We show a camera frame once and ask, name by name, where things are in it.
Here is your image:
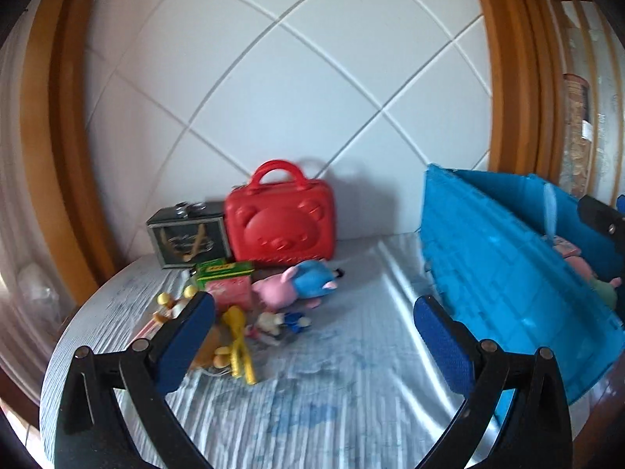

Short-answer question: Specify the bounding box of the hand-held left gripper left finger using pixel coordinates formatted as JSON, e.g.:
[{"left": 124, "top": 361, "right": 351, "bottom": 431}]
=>
[{"left": 56, "top": 292, "right": 216, "bottom": 469}]

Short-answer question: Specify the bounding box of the yellow and white toy figure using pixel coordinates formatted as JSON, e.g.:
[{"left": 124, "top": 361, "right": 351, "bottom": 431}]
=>
[{"left": 154, "top": 290, "right": 197, "bottom": 326}]

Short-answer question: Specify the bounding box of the small white plush figurine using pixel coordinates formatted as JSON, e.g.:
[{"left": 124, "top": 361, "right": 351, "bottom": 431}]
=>
[{"left": 246, "top": 311, "right": 285, "bottom": 345}]

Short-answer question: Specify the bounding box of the yellow long-legged plush toy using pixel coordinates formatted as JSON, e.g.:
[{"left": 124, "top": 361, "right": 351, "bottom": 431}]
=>
[{"left": 214, "top": 305, "right": 257, "bottom": 386}]

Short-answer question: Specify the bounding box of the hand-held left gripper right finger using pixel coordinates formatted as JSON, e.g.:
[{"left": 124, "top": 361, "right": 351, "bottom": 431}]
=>
[{"left": 413, "top": 295, "right": 573, "bottom": 469}]

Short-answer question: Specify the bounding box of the small blue figurine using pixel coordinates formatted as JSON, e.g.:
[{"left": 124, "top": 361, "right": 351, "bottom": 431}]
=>
[{"left": 283, "top": 311, "right": 313, "bottom": 338}]

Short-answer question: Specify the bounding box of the pink tissue pack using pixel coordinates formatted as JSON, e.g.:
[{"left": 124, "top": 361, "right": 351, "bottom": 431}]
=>
[{"left": 199, "top": 274, "right": 254, "bottom": 312}]

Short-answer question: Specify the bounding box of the dark green gift bag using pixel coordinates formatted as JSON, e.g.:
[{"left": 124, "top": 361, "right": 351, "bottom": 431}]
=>
[{"left": 146, "top": 200, "right": 231, "bottom": 269}]

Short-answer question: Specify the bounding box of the pink pig plush green shirt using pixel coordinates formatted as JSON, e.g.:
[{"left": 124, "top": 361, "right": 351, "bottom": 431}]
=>
[{"left": 566, "top": 255, "right": 622, "bottom": 311}]

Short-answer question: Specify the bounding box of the clear plastic bag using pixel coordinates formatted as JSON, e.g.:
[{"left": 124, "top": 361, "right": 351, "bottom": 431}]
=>
[{"left": 18, "top": 263, "right": 65, "bottom": 314}]

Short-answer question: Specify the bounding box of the pink pig plush blue shirt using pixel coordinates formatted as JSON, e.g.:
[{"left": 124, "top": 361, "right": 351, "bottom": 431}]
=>
[{"left": 257, "top": 260, "right": 346, "bottom": 311}]

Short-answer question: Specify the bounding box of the brown plush toy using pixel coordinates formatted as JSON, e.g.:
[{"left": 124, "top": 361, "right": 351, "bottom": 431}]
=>
[{"left": 189, "top": 325, "right": 226, "bottom": 373}]

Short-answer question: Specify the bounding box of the pink plush toy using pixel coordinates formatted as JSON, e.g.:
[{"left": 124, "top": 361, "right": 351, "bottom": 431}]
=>
[{"left": 551, "top": 236, "right": 587, "bottom": 260}]

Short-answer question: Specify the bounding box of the rolled brown mat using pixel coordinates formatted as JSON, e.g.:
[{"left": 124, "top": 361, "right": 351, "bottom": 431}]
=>
[{"left": 561, "top": 73, "right": 595, "bottom": 197}]

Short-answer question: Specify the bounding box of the red bear suitcase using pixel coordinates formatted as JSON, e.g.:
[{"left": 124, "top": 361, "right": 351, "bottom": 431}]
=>
[{"left": 225, "top": 159, "right": 337, "bottom": 267}]

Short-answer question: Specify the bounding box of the wooden frame post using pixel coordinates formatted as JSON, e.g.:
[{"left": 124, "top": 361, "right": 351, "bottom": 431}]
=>
[
  {"left": 466, "top": 0, "right": 563, "bottom": 184},
  {"left": 18, "top": 0, "right": 120, "bottom": 306}
]

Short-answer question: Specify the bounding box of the blue plastic crate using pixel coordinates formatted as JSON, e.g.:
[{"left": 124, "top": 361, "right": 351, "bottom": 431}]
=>
[{"left": 421, "top": 163, "right": 625, "bottom": 405}]

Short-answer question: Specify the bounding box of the green medicine box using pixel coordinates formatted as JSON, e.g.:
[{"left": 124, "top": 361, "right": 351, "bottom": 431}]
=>
[{"left": 195, "top": 258, "right": 255, "bottom": 283}]

